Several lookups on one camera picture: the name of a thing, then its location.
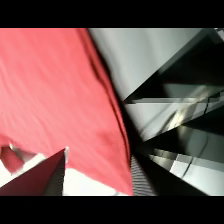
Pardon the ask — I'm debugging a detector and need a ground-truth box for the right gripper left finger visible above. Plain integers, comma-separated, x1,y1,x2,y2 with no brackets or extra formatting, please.
0,147,67,197

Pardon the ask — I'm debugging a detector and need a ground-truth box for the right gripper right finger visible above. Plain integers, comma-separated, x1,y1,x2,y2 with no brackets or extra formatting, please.
129,153,208,197

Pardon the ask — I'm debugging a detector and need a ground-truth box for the red T-shirt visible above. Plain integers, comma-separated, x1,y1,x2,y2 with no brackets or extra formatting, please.
0,27,134,197

